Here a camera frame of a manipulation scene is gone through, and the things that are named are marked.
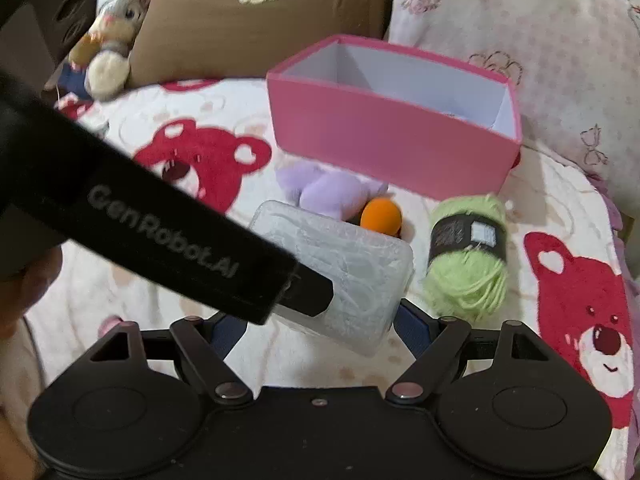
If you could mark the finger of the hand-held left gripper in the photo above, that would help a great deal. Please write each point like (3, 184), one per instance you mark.
(311, 291)

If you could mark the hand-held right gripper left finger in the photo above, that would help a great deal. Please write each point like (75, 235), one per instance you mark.
(228, 334)

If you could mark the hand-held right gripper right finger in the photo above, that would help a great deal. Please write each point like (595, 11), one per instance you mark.
(414, 321)

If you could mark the clear plastic box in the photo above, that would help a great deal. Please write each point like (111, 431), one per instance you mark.
(350, 270)

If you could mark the green yarn ball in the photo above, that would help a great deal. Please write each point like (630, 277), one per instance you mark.
(465, 265)

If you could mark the purple plush toy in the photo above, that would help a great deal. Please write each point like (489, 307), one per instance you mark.
(332, 195)

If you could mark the pink cardboard box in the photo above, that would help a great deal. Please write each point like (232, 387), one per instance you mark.
(380, 135)

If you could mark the person's left hand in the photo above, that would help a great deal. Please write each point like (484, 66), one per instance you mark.
(27, 295)

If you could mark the red bear printed blanket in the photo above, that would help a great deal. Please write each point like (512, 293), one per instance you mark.
(200, 160)

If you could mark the grey rabbit plush toy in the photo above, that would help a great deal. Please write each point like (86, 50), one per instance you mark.
(112, 35)

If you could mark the brown cloud pillow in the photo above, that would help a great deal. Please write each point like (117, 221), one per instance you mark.
(240, 25)

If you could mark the dark perforated panel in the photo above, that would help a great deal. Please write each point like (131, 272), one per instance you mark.
(50, 5)

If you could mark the pink floral pillow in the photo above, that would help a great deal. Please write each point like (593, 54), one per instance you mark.
(525, 25)

